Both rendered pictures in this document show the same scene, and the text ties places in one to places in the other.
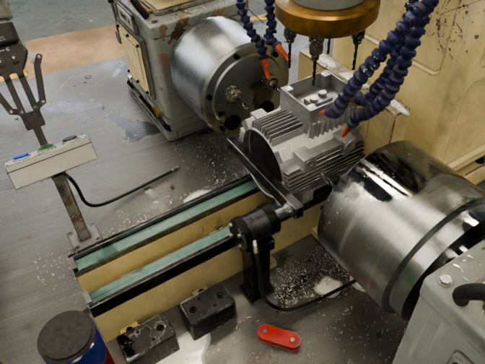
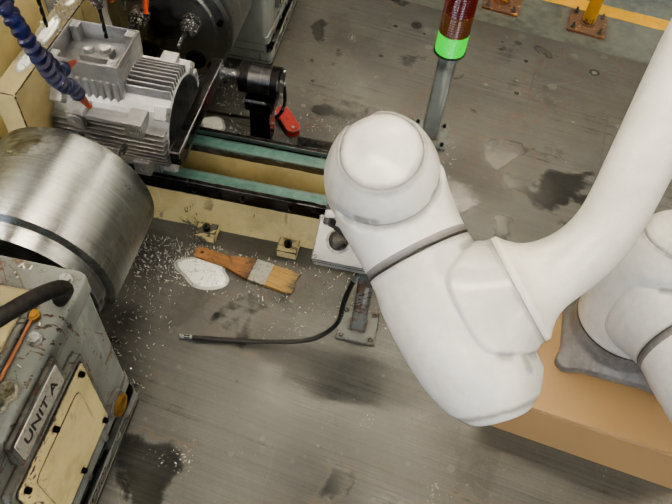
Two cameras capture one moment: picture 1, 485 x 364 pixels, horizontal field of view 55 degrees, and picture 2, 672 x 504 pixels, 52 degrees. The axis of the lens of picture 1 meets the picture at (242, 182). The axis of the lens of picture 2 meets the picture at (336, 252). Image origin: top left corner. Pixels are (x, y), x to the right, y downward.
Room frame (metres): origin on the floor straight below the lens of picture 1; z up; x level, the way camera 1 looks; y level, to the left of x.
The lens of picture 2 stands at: (1.28, 0.71, 1.87)
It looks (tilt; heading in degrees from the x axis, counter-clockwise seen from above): 54 degrees down; 215
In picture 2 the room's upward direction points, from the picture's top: 6 degrees clockwise
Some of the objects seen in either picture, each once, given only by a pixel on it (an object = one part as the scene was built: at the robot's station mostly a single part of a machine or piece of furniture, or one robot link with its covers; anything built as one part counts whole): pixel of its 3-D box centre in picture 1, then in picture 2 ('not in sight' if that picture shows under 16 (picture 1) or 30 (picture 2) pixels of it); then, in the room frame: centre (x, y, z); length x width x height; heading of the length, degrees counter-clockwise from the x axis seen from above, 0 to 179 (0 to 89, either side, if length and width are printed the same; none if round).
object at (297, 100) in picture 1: (317, 104); (97, 60); (0.80, -0.16, 1.11); 0.12 x 0.11 x 0.07; 119
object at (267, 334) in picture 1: (278, 337); (287, 121); (0.45, -0.05, 0.81); 0.09 x 0.03 x 0.02; 68
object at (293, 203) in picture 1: (261, 175); (199, 109); (0.70, -0.04, 1.01); 0.26 x 0.04 x 0.03; 29
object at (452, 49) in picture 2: not in sight; (451, 41); (0.25, 0.20, 1.05); 0.06 x 0.06 x 0.04
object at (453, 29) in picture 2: not in sight; (456, 21); (0.25, 0.20, 1.10); 0.06 x 0.06 x 0.04
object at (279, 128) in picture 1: (299, 146); (130, 107); (0.78, -0.13, 1.01); 0.20 x 0.19 x 0.19; 119
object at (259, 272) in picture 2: not in sight; (245, 267); (0.79, 0.15, 0.80); 0.21 x 0.05 x 0.01; 111
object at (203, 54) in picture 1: (219, 67); (36, 256); (1.09, 0.04, 1.04); 0.37 x 0.25 x 0.25; 29
